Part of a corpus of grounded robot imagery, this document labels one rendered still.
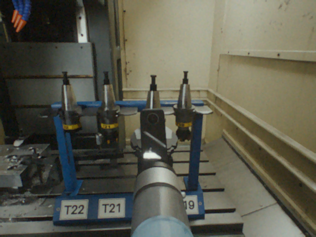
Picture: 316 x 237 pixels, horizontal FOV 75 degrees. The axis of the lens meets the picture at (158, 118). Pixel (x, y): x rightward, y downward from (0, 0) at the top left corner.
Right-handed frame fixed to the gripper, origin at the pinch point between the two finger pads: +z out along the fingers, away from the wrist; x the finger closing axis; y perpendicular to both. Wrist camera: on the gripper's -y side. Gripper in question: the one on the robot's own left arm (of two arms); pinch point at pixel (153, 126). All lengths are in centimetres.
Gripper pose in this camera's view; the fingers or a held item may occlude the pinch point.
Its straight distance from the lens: 52.7
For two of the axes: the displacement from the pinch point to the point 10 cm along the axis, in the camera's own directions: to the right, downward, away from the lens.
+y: -0.2, 9.4, 3.5
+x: 10.0, 0.0, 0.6
